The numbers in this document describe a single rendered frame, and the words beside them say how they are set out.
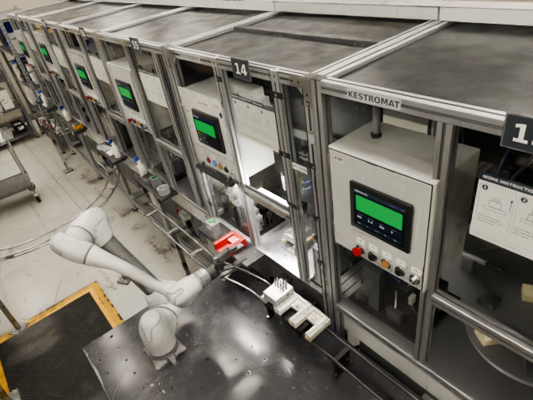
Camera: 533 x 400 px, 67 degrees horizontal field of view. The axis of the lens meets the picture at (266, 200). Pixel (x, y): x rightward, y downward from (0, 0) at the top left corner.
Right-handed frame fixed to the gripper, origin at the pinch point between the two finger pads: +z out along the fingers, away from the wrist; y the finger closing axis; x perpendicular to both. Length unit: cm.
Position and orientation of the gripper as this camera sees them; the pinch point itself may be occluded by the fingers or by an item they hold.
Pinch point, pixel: (239, 253)
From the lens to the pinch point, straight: 208.1
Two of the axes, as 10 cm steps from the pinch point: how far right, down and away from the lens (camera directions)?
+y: -1.5, -8.1, -5.6
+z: 7.6, -4.6, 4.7
